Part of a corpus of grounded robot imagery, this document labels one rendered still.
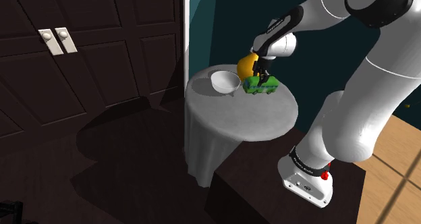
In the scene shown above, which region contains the round table with white cloth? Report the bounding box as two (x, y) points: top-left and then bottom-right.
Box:
(183, 64), (300, 188)

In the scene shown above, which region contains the green toy bus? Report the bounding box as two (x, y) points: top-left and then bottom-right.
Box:
(242, 75), (281, 96)

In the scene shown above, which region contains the orange round object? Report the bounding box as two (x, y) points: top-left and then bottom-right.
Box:
(237, 52), (260, 82)

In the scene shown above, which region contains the dark robot stand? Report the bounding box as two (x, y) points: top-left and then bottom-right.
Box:
(204, 127), (367, 224)

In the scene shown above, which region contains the dark double door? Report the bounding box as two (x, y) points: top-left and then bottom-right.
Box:
(0, 0), (185, 140)

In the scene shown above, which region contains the white bowl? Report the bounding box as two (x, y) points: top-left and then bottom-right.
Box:
(210, 70), (242, 95)

